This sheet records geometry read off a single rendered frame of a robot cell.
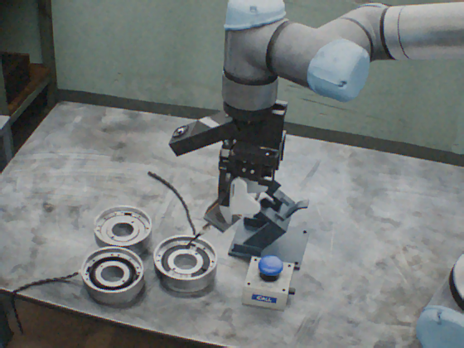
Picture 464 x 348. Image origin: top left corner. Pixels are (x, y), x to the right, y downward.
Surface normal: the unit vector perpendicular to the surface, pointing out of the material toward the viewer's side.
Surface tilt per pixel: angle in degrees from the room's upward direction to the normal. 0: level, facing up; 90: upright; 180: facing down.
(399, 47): 109
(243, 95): 90
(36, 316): 0
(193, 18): 90
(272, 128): 90
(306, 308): 0
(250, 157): 90
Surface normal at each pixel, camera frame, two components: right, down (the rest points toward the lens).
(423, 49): -0.47, 0.76
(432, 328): -0.62, 0.55
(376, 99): -0.22, 0.59
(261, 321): 0.05, -0.79
